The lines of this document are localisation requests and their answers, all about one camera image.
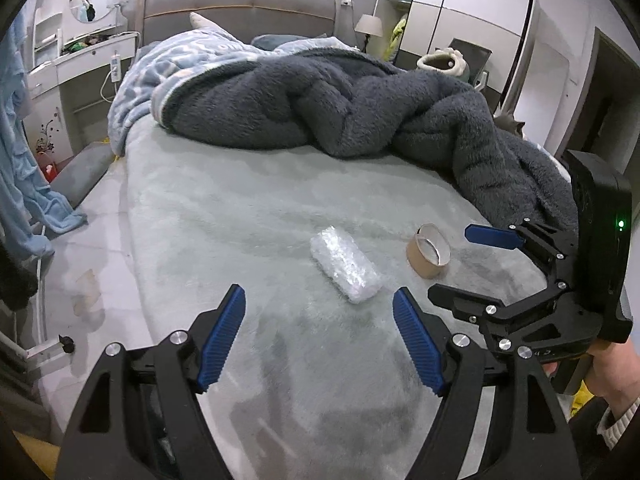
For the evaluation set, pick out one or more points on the white clothes rack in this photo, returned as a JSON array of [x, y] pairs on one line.
[[43, 348]]

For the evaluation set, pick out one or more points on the white bedside lamp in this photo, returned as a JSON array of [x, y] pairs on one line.
[[369, 26]]

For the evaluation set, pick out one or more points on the cream plush cat bed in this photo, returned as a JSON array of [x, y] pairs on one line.
[[448, 61]]

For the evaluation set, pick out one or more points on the person right hand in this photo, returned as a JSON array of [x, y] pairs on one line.
[[614, 374]]

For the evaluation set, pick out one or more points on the light blue hanging garment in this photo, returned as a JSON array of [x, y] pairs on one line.
[[25, 193]]

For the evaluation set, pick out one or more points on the blue white patterned quilt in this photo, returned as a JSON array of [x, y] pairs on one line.
[[163, 68]]

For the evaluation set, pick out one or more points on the brown tape roll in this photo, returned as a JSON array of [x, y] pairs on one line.
[[428, 252]]

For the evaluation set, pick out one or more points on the white plastic wrap roll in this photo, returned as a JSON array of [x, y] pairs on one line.
[[345, 264]]

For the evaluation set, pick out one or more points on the person right forearm sleeve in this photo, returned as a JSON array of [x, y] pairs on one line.
[[622, 445]]

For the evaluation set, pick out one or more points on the white wardrobe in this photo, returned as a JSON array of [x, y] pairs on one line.
[[501, 30]]

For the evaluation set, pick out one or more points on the dark grey fleece blanket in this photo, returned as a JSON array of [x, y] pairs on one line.
[[350, 105]]

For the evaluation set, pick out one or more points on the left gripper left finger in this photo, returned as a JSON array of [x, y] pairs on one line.
[[186, 363]]

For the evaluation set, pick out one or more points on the white pillow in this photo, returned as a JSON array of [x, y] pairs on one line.
[[198, 21]]

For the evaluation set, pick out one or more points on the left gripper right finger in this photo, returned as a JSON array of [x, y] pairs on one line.
[[452, 366]]

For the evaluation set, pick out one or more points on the yellow curtain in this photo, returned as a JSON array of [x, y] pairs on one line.
[[43, 454]]

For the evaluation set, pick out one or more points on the white dressing table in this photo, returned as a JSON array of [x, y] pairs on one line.
[[71, 91]]

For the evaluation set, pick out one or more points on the white power strip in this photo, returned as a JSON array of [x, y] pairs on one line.
[[116, 68]]

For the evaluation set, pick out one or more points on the grey padded headboard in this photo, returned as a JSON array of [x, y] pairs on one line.
[[157, 20]]

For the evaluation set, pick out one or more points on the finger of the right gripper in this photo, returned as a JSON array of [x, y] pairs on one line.
[[510, 237], [495, 319]]

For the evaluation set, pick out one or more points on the grey floor cushion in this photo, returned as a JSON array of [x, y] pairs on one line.
[[83, 172]]

